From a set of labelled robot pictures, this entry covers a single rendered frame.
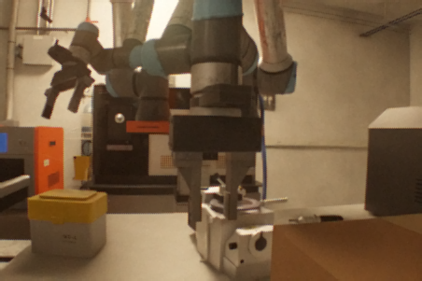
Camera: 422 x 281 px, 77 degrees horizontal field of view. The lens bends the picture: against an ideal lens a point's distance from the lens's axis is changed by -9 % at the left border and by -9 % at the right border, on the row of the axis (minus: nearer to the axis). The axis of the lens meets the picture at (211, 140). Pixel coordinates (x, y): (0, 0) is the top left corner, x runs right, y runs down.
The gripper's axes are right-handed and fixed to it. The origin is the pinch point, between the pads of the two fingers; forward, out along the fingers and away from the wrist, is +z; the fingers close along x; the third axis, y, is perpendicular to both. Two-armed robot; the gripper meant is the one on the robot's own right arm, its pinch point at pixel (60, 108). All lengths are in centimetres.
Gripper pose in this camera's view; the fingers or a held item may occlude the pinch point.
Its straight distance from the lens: 92.7
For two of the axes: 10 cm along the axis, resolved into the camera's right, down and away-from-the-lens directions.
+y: 4.5, 3.8, 8.0
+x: -8.9, 1.0, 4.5
